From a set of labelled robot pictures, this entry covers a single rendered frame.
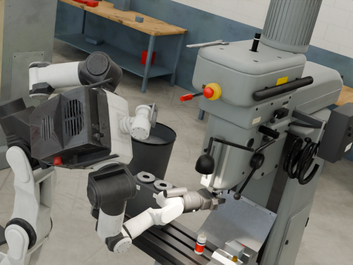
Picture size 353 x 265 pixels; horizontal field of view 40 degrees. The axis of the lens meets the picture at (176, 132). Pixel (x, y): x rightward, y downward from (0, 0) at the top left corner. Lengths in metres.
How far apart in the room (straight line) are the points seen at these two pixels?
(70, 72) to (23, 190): 0.49
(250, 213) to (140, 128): 1.00
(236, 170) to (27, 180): 0.81
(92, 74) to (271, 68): 0.63
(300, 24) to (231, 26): 4.86
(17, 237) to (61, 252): 1.59
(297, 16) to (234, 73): 0.43
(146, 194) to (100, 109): 0.79
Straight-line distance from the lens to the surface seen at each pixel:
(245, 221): 2.48
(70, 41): 8.01
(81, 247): 3.70
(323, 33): 6.27
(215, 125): 1.91
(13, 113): 1.91
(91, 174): 1.67
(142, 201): 2.36
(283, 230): 2.52
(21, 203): 2.04
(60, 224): 3.91
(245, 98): 1.69
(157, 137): 4.32
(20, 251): 2.10
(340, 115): 1.99
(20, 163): 1.90
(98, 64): 1.74
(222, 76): 1.70
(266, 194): 2.43
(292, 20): 1.99
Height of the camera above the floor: 2.28
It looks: 23 degrees down
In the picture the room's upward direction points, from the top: 12 degrees clockwise
